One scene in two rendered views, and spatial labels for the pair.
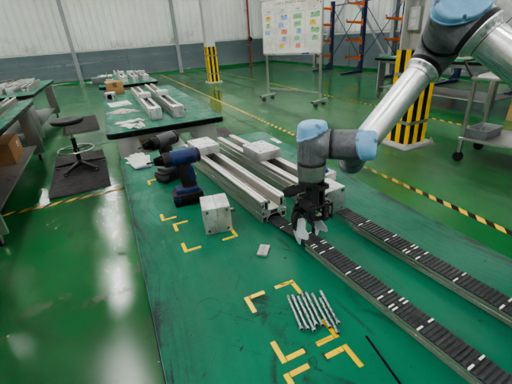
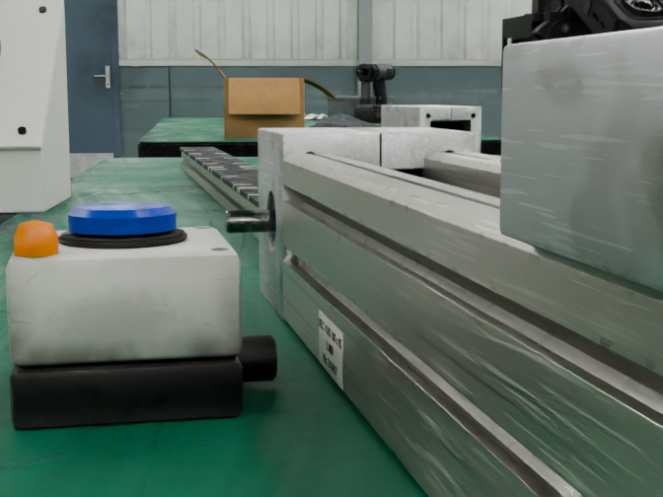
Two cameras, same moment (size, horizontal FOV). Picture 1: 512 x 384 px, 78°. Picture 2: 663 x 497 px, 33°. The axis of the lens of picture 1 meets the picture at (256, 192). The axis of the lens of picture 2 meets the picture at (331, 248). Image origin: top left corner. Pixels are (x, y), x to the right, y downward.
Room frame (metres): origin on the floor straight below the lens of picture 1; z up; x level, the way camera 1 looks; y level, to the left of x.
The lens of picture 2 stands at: (1.59, -0.09, 0.89)
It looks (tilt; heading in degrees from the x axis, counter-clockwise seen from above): 8 degrees down; 196
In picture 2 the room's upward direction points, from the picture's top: straight up
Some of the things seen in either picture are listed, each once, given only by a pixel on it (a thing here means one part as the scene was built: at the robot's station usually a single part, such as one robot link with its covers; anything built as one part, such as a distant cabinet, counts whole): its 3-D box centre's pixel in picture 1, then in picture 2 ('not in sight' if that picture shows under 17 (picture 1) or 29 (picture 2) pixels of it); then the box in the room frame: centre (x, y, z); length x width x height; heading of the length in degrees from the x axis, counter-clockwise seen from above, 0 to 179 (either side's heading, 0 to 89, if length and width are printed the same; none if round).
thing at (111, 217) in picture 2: not in sight; (122, 230); (1.21, -0.28, 0.84); 0.04 x 0.04 x 0.02
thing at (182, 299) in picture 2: (321, 177); (147, 314); (1.21, -0.28, 0.81); 0.10 x 0.08 x 0.06; 118
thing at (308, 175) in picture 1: (312, 171); not in sight; (0.78, -0.15, 1.03); 0.08 x 0.08 x 0.05
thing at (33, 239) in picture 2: not in sight; (36, 237); (1.25, -0.30, 0.85); 0.02 x 0.02 x 0.01
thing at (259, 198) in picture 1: (225, 173); not in sight; (1.31, 0.13, 0.82); 0.80 x 0.10 x 0.09; 28
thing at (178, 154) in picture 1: (177, 177); not in sight; (1.14, 0.30, 0.89); 0.20 x 0.08 x 0.22; 110
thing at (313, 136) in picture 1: (313, 142); not in sight; (0.78, -0.16, 1.11); 0.09 x 0.08 x 0.11; 72
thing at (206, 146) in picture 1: (203, 148); not in sight; (1.53, 0.25, 0.87); 0.16 x 0.11 x 0.07; 28
